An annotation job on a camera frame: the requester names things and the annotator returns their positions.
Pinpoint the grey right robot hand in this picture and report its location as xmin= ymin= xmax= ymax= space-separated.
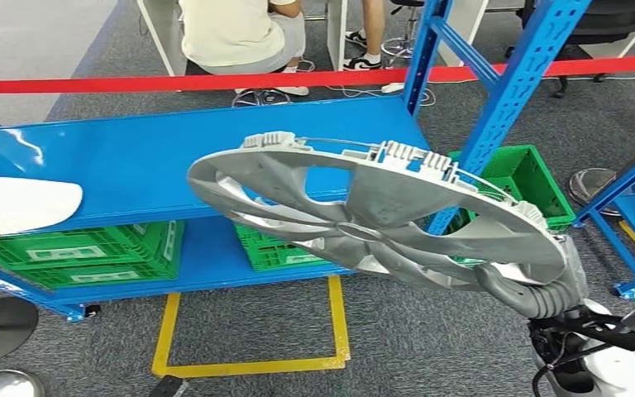
xmin=473 ymin=234 xmax=590 ymax=321

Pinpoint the grey plastic wheel cover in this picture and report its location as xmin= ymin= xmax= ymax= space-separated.
xmin=187 ymin=131 xmax=568 ymax=294

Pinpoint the large blue metal shelf rack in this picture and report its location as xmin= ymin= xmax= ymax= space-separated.
xmin=0 ymin=0 xmax=594 ymax=324

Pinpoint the chrome stanchion base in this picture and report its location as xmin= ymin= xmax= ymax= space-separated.
xmin=0 ymin=370 xmax=46 ymax=397
xmin=566 ymin=166 xmax=635 ymax=210

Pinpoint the open green plastic crate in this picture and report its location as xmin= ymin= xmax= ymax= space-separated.
xmin=447 ymin=144 xmax=578 ymax=235

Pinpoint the yellow floor tape square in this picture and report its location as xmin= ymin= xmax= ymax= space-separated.
xmin=151 ymin=275 xmax=352 ymax=380

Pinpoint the folded green plastic crate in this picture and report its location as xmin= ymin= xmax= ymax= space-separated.
xmin=13 ymin=261 xmax=183 ymax=290
xmin=0 ymin=220 xmax=185 ymax=270
xmin=233 ymin=222 xmax=330 ymax=254
xmin=246 ymin=243 xmax=352 ymax=274

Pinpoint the black office chair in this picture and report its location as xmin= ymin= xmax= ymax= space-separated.
xmin=506 ymin=0 xmax=635 ymax=100

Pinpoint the black round stool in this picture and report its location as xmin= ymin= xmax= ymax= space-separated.
xmin=231 ymin=87 xmax=293 ymax=108
xmin=380 ymin=0 xmax=426 ymax=60

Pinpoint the person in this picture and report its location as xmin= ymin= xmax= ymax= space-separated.
xmin=343 ymin=0 xmax=388 ymax=72
xmin=177 ymin=0 xmax=311 ymax=98

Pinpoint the red barrier tape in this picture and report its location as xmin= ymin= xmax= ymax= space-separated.
xmin=0 ymin=53 xmax=635 ymax=95

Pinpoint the dark grey round base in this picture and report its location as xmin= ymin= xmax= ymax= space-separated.
xmin=0 ymin=297 xmax=40 ymax=366

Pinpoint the black robot bracket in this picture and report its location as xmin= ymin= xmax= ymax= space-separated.
xmin=147 ymin=375 xmax=190 ymax=397

